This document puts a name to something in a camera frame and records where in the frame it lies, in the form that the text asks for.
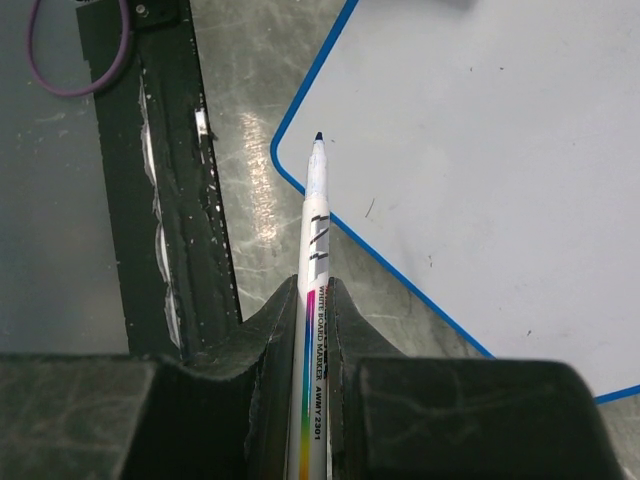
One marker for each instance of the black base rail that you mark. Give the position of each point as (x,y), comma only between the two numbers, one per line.
(177,281)

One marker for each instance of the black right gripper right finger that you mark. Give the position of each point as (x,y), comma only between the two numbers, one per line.
(398,417)

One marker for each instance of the blue framed whiteboard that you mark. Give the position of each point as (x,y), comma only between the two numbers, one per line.
(487,154)

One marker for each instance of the white whiteboard marker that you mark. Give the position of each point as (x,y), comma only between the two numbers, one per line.
(307,443)

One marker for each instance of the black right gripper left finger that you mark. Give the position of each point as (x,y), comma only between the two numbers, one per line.
(222,414)

